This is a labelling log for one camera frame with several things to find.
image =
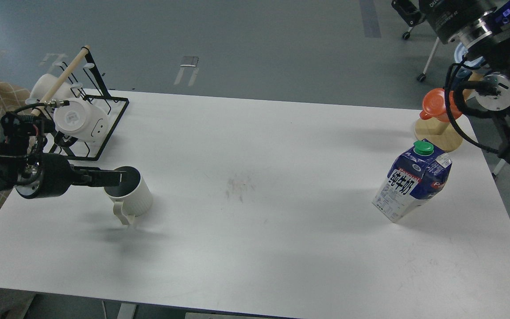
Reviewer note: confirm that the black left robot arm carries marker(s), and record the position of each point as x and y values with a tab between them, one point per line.
35	174

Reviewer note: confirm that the blue white milk carton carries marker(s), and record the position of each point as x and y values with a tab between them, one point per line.
416	176

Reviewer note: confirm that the blue cup on stand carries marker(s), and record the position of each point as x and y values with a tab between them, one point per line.
461	52

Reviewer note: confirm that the white ribbed mug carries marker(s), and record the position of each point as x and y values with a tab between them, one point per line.
132	197

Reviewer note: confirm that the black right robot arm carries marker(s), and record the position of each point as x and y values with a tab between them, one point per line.
479	84

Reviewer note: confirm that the wooden cup tree stand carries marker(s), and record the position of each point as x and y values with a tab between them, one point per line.
443	135

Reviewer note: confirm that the white cup rear rack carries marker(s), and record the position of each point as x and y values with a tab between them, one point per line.
44	84

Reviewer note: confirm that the white office chair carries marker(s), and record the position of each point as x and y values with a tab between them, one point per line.
429	54

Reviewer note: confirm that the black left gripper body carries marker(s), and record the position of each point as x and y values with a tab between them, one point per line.
55	178

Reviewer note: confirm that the white cup on rack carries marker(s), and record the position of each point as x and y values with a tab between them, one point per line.
81	120

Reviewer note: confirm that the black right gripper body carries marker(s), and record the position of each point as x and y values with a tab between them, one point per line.
445	17

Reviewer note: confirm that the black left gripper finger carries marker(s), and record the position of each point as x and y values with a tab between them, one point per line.
79	171
98	181

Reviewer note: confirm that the orange plastic cup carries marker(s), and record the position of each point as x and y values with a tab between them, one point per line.
433	106

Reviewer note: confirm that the black wire cup rack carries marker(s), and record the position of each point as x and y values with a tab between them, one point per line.
87	83

